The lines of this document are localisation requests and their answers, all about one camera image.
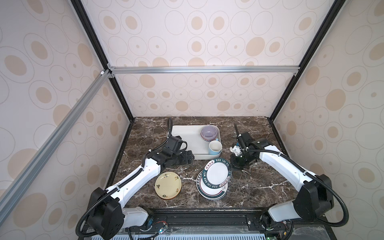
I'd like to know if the aluminium rail left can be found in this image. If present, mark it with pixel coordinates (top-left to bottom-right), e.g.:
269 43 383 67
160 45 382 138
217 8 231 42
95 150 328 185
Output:
1 69 112 225

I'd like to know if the yellow plate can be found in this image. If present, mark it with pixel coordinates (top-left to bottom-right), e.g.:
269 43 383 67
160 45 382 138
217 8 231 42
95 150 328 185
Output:
155 172 182 200

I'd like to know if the white plastic bin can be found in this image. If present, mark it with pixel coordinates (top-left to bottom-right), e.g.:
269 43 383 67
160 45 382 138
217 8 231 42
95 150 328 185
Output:
172 125 223 160

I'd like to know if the black corner frame post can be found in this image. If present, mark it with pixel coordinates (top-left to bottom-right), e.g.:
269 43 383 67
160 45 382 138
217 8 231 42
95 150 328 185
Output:
269 0 347 123
70 0 135 122

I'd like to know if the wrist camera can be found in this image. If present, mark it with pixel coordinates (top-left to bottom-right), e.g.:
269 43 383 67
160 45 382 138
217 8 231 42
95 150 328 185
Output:
162 136 188 156
230 132 255 157

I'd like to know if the purple bowl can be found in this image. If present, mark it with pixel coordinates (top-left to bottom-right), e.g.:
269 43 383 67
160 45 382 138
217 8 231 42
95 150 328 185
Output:
200 125 219 142

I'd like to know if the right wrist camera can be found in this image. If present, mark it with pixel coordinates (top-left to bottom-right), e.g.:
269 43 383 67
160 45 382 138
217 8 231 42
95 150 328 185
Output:
230 132 255 157

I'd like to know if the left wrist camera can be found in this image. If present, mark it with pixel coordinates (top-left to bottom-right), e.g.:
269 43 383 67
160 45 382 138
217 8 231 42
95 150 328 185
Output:
162 136 188 156

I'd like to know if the green red rimmed plate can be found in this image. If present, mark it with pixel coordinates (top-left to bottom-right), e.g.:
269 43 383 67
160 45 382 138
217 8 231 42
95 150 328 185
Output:
197 179 228 201

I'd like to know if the light blue mug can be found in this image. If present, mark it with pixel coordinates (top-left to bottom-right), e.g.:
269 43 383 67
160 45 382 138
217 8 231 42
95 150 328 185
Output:
209 140 223 155

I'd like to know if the black corner frame post right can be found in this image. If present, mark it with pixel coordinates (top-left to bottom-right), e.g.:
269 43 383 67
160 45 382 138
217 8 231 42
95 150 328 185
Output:
269 0 347 123

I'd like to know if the green rimmed white plate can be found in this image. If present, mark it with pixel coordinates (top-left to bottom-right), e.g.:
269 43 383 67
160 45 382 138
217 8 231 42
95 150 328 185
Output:
202 158 232 189

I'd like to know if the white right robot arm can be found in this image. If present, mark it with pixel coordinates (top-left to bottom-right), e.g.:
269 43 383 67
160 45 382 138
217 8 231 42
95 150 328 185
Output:
230 130 350 229

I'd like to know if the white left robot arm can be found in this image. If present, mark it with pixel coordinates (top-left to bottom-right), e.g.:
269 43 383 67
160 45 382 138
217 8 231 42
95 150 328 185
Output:
75 119 195 240

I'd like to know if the black corner frame post left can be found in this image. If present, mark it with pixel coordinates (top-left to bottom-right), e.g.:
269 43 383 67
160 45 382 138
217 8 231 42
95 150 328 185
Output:
70 0 135 122

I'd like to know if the aluminium rail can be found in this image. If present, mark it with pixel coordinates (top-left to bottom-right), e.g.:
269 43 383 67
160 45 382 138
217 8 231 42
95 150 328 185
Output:
111 66 300 75
1 69 112 225

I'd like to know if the aluminium rail back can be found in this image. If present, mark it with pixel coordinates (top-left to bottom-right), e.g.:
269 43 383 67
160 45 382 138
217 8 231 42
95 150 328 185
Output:
111 66 300 75

